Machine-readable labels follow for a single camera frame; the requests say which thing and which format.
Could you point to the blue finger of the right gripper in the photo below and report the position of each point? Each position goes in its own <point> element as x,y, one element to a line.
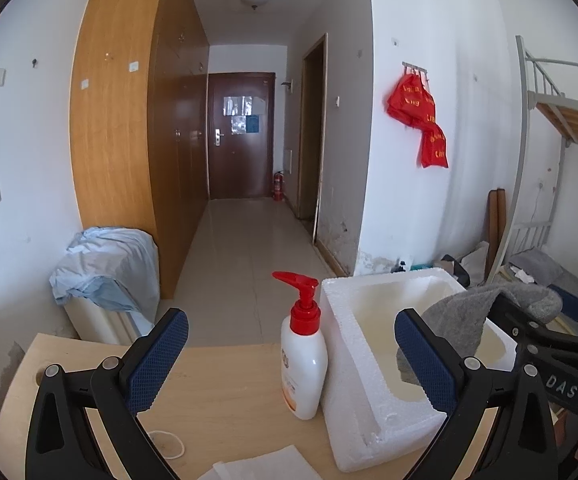
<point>569,302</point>

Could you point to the white lotion bottle red pump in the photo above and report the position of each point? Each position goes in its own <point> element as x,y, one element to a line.
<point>303,351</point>

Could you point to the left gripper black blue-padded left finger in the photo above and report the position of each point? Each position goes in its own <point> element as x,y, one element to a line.
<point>61,443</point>

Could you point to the white tissue cloth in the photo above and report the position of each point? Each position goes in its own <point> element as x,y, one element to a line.
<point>284,464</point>

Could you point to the white foam box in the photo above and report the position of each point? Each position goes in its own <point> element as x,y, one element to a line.
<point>372,415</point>

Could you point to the grey metal bunk bed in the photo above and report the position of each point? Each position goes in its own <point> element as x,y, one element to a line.
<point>539,240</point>

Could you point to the grey sock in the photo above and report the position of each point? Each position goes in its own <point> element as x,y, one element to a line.
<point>460,318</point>

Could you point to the red fire extinguisher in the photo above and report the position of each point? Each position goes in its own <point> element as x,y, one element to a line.
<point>278,193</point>

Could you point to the side wooden door frame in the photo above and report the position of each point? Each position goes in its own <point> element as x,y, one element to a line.
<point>313,103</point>

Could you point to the red bags on hook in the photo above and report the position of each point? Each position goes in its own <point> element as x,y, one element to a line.
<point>412,104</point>

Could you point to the orange wooden wardrobe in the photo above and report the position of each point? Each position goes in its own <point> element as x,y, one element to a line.
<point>137,105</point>

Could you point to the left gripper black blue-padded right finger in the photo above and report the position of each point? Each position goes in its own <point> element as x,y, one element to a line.
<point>520,444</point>

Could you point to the light blue covered bin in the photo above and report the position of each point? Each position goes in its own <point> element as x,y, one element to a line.
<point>108,283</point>

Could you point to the dark brown entrance door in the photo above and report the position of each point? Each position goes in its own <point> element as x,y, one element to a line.
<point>240,136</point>

